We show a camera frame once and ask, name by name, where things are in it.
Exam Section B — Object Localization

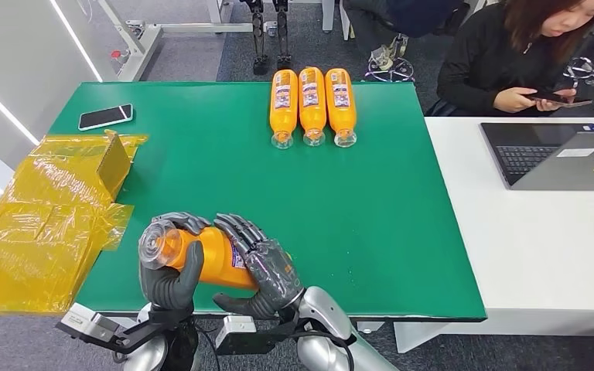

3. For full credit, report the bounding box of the person's left hand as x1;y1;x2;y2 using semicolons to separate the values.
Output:
534;87;577;113

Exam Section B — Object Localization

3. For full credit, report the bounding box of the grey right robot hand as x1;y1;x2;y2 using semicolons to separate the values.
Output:
212;213;306;321

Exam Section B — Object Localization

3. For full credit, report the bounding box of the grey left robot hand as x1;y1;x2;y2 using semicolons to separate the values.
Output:
138;211;212;312

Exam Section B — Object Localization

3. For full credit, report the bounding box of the person's right hand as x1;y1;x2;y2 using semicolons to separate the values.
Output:
492;86;539;114

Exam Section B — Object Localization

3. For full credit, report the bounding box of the person's dark smartphone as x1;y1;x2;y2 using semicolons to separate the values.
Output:
524;92;594;108

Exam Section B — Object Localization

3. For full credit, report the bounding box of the orange juice bottle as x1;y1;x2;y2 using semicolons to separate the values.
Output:
298;66;327;148
138;220;293;292
324;67;358;149
269;69;299;151

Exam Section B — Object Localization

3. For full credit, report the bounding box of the person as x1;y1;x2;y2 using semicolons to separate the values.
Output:
435;0;594;117

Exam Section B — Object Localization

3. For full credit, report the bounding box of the chrome chair base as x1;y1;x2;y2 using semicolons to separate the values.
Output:
563;55;594;89

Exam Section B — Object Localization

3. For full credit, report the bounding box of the open black laptop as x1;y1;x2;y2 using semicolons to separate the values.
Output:
479;122;594;188

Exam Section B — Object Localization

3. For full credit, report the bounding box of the green table mat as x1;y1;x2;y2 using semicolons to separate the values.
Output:
48;81;487;322

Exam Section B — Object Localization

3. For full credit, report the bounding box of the dark office chair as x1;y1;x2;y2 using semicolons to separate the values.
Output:
343;0;469;84

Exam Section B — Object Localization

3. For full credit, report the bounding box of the yellow film-wrapped cardboard box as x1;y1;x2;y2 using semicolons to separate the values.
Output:
0;130;149;316

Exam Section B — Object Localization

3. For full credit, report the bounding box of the white table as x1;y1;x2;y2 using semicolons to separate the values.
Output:
393;116;594;354

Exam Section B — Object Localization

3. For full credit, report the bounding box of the black smartphone with pale case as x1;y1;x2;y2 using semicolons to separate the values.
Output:
77;103;135;132

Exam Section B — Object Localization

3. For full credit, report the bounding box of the white desk leg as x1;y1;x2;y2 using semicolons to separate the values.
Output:
321;0;354;42

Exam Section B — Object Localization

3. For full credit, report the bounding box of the black robot leg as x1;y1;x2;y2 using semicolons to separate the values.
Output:
271;0;293;72
239;0;271;77

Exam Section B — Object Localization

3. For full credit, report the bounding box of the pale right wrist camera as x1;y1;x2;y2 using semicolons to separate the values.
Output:
214;315;278;356

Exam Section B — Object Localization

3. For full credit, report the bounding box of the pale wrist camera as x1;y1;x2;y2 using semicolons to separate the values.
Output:
214;315;278;356
56;303;121;344

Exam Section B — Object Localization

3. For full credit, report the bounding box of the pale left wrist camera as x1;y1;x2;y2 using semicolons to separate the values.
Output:
56;303;121;344

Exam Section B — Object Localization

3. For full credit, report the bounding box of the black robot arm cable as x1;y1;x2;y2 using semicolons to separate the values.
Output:
286;330;355;371

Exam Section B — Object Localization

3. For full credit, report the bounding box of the white metal stand frame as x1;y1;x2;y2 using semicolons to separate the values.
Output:
94;0;278;83

